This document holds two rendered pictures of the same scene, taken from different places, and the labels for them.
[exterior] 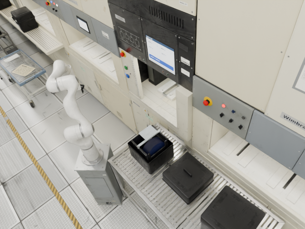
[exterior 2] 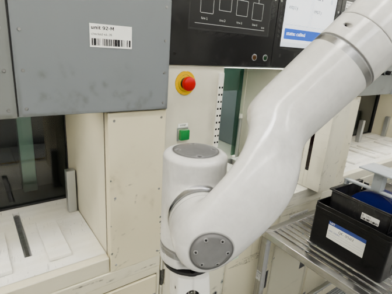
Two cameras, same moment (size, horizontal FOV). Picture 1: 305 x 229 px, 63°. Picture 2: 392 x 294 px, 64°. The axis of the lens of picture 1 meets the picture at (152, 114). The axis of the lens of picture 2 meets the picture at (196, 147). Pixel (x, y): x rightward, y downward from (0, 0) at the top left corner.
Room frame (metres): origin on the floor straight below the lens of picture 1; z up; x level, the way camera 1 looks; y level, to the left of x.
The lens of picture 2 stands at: (1.88, 1.07, 1.45)
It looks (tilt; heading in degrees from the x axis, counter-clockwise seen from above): 18 degrees down; 269
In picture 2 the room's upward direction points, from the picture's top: 4 degrees clockwise
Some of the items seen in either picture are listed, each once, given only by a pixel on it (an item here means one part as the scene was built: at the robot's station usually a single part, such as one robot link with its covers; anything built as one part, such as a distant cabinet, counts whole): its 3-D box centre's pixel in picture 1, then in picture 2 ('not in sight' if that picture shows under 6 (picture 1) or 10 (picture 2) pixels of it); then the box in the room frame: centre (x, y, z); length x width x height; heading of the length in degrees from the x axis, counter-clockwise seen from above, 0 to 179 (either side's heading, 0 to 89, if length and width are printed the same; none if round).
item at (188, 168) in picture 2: (68, 72); (193, 196); (1.87, 0.69, 1.26); 0.09 x 0.08 x 0.13; 101
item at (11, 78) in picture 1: (27, 75); not in sight; (3.37, 1.89, 0.24); 0.97 x 0.52 x 0.48; 38
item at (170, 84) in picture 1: (171, 89); not in sight; (1.85, -0.23, 0.89); 0.22 x 0.21 x 0.04; 125
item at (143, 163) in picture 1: (151, 149); (366, 228); (1.20, 0.05, 0.85); 0.28 x 0.28 x 0.17; 34
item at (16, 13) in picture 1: (24, 19); not in sight; (3.84, 1.72, 0.93); 0.30 x 0.28 x 0.26; 32
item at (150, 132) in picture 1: (150, 143); (371, 210); (1.20, 0.06, 0.93); 0.24 x 0.20 x 0.32; 124
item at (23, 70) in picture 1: (23, 69); not in sight; (3.21, 1.81, 0.47); 0.31 x 0.23 x 0.02; 57
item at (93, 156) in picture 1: (89, 150); not in sight; (1.28, 0.58, 0.85); 0.19 x 0.19 x 0.18
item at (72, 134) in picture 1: (78, 136); not in sight; (1.28, 0.62, 1.07); 0.19 x 0.12 x 0.24; 100
